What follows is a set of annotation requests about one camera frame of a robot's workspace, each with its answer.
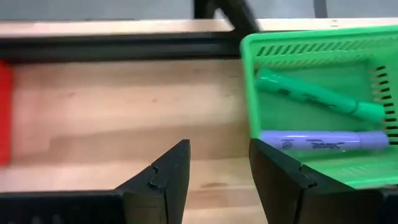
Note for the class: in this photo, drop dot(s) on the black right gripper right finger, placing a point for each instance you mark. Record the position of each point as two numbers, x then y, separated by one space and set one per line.
280 193

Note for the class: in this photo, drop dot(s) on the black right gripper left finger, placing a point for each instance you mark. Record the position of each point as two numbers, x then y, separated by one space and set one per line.
168 186

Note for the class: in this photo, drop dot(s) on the purple highlighter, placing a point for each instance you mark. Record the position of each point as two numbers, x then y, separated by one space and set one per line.
311 140

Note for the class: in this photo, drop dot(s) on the green highlighter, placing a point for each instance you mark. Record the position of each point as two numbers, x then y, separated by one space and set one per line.
311 95

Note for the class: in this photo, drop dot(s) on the green plastic basket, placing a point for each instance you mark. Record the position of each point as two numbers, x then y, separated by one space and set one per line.
280 109

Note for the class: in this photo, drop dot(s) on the red plastic basket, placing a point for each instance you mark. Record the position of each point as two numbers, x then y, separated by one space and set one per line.
5 112

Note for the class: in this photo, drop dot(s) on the black table frame rail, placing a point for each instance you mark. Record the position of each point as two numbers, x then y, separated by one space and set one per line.
124 46

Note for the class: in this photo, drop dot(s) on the black frame clamp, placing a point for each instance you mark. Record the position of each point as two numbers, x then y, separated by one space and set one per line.
239 15

